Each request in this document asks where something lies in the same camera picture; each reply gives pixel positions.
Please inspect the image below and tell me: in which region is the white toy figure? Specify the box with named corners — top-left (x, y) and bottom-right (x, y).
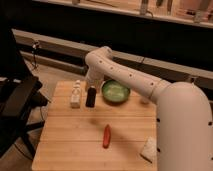
top-left (70, 80), bottom-right (81, 108)

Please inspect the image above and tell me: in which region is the black cable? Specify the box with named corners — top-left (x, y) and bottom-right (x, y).
top-left (30, 41), bottom-right (40, 71)

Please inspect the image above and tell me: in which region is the green bowl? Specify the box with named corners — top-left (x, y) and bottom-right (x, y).
top-left (101, 80), bottom-right (130, 103)

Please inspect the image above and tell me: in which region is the black eraser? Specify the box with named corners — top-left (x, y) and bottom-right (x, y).
top-left (86, 87), bottom-right (96, 108)

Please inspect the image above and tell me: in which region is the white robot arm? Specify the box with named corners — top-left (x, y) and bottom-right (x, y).
top-left (85, 46), bottom-right (213, 171)

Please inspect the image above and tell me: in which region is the black chair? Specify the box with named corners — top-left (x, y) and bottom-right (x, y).
top-left (0, 77), bottom-right (48, 157)

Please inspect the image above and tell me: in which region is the white sponge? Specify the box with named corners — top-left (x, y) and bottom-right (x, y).
top-left (140, 137), bottom-right (157, 163)

